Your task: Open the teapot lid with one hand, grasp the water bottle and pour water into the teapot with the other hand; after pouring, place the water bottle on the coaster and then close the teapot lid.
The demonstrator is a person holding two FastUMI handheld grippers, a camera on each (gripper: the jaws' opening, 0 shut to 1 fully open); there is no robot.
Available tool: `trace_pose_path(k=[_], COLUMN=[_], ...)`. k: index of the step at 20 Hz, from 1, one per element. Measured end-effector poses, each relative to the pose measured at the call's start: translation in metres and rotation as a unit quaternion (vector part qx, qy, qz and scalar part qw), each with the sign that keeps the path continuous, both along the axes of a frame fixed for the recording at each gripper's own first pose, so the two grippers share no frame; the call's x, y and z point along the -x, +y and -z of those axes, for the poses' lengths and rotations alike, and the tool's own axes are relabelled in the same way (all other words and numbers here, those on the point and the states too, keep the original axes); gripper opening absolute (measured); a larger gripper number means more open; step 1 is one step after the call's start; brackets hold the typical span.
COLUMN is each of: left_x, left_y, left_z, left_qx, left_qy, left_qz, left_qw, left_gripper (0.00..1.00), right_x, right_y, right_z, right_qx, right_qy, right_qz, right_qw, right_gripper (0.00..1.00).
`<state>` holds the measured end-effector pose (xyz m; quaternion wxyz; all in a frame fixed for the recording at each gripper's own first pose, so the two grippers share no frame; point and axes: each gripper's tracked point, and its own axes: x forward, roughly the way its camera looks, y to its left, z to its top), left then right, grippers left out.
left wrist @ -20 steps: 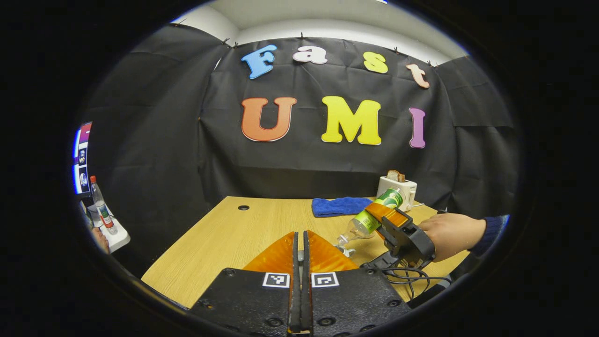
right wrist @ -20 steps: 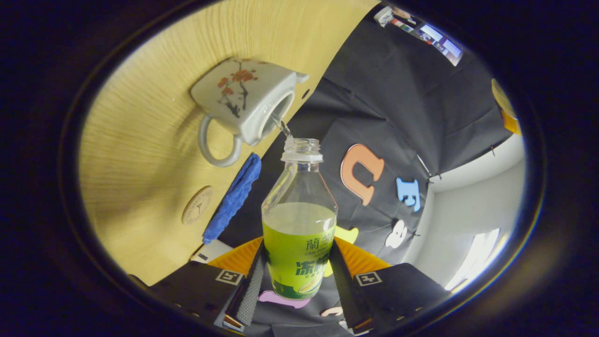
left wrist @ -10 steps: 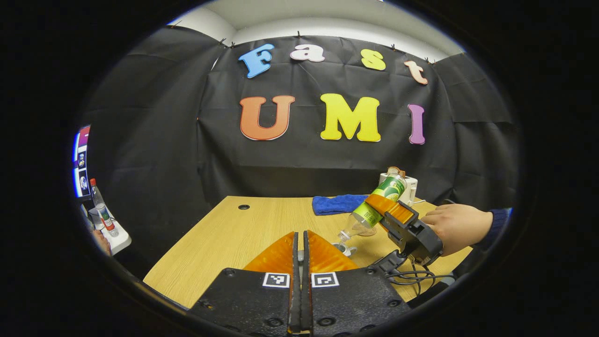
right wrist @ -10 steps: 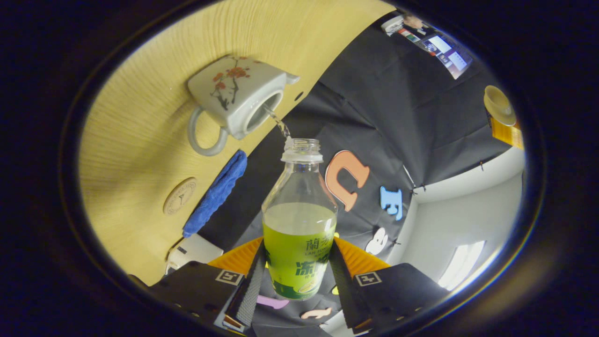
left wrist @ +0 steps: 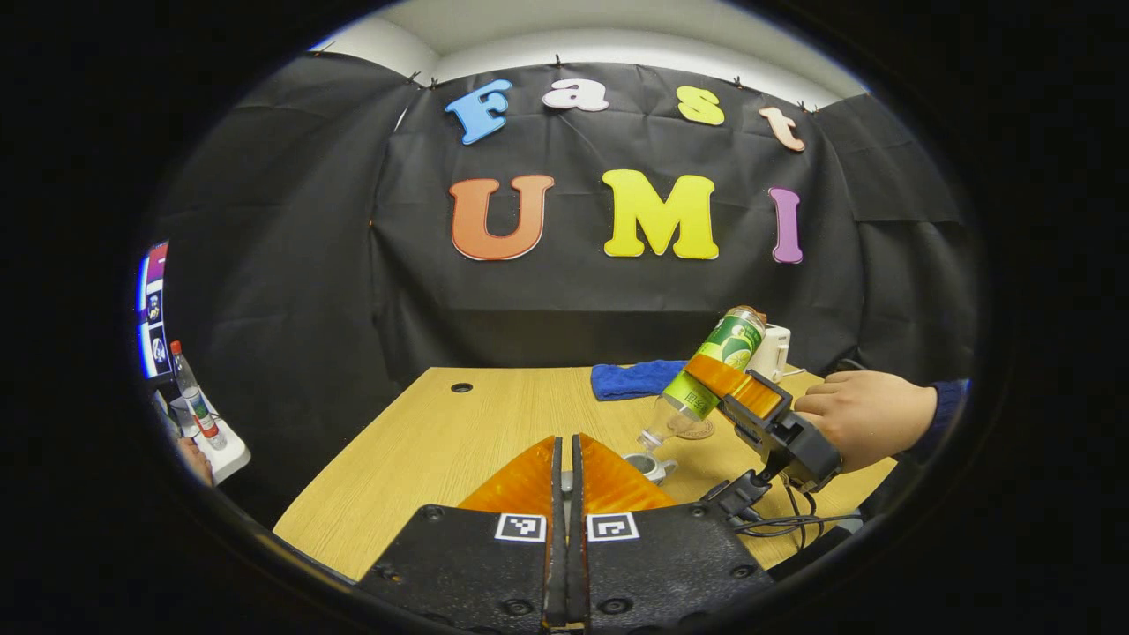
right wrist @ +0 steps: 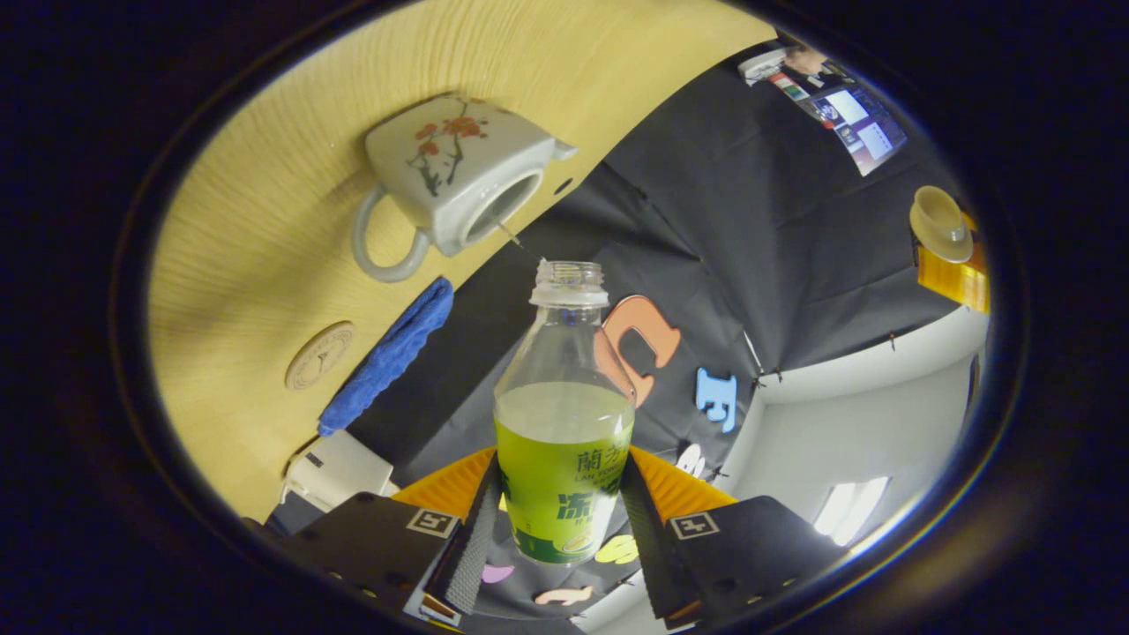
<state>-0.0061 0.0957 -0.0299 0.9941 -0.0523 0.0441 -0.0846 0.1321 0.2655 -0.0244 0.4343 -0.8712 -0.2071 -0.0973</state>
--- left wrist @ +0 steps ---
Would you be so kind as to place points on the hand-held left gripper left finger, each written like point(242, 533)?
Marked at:
point(476, 564)

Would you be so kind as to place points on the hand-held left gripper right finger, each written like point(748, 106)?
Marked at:
point(657, 564)

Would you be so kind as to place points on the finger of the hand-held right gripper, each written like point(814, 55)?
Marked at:
point(732, 384)

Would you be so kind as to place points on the green label water bottle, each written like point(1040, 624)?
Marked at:
point(732, 339)

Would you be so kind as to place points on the round brown coaster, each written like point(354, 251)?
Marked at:
point(703, 432)

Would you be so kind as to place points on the white teacup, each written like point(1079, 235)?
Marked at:
point(648, 466)

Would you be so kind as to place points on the red cap plastic bottle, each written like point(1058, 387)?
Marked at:
point(198, 406)

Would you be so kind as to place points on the white toaster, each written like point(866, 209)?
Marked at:
point(776, 351)

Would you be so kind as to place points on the blue towel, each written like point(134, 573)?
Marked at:
point(631, 379)

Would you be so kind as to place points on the computer monitor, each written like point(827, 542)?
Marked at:
point(152, 309)

